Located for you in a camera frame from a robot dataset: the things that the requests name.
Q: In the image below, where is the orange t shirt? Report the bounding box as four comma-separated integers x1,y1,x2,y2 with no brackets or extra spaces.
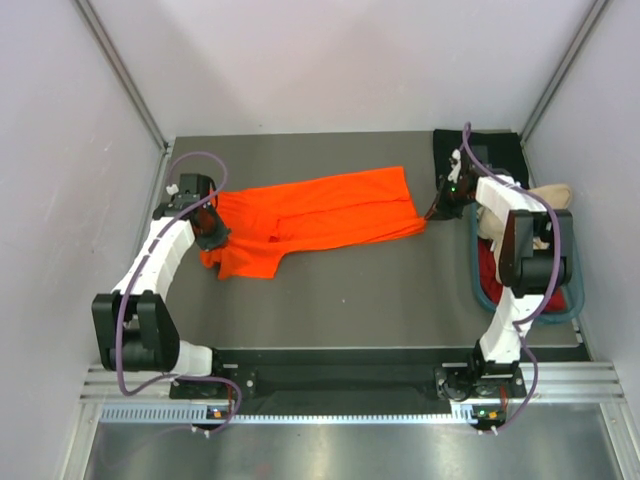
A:
200,166,427,280

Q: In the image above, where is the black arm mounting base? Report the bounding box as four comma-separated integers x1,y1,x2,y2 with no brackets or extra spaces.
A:
112,347,591,416

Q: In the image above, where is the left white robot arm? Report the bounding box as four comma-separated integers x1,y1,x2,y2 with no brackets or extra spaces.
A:
91,174,230,397

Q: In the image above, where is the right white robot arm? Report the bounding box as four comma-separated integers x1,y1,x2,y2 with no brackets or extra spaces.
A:
425,145,573,396

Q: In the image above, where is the beige t shirt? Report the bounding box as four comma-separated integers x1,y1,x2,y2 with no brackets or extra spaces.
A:
477,184,573,244

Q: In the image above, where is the folded black t shirt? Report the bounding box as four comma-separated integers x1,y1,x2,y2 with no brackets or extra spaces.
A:
432,129,530,189

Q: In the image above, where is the red t shirt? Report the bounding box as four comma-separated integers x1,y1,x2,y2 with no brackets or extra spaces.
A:
477,238,567,313

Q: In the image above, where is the teal plastic laundry basket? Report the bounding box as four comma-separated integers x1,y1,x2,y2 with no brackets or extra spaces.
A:
470,204,585,325

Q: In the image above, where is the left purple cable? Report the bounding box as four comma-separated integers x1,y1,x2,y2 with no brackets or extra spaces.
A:
97,149,244,466

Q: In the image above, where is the slotted grey cable duct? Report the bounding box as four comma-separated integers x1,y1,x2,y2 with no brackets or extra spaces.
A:
100,403,500,425

